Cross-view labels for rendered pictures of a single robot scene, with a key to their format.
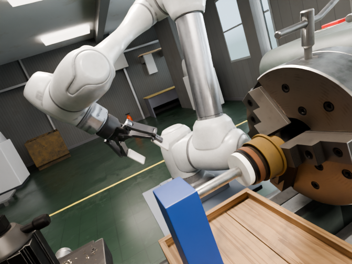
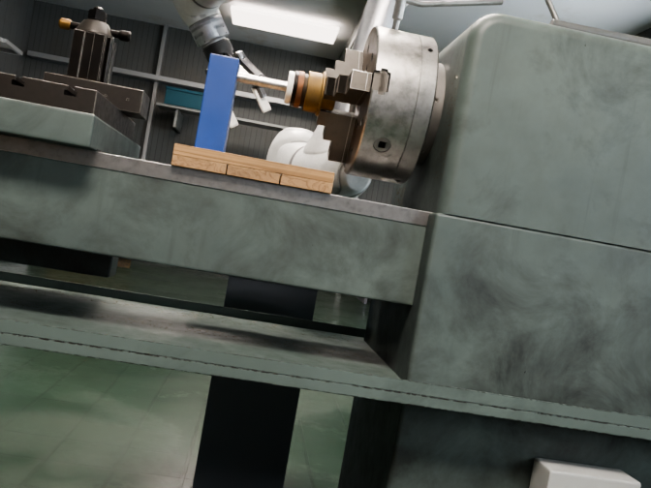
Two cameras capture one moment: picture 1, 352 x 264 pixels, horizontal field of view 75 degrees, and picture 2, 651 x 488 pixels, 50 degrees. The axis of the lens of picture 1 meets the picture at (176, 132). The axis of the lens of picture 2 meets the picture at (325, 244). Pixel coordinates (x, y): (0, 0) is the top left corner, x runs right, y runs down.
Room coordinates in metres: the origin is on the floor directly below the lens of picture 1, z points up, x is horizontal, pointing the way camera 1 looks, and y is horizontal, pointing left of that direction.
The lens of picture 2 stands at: (-1.03, -0.49, 0.79)
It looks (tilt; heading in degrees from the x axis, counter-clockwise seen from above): 1 degrees down; 10
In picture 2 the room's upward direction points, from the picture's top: 10 degrees clockwise
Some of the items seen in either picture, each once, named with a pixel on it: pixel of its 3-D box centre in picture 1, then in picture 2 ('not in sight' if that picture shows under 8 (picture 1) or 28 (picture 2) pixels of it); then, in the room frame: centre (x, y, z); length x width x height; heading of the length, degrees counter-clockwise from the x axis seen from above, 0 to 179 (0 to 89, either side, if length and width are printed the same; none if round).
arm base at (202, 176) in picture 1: (185, 177); not in sight; (0.98, 0.03, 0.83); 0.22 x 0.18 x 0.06; 106
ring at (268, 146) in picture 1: (261, 158); (313, 92); (0.42, -0.14, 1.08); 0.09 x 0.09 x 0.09; 17
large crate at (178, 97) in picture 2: not in sight; (188, 101); (7.30, 3.07, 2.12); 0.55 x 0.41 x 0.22; 106
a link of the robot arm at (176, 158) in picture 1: (180, 149); (294, 166); (0.97, 0.01, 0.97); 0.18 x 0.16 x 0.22; 47
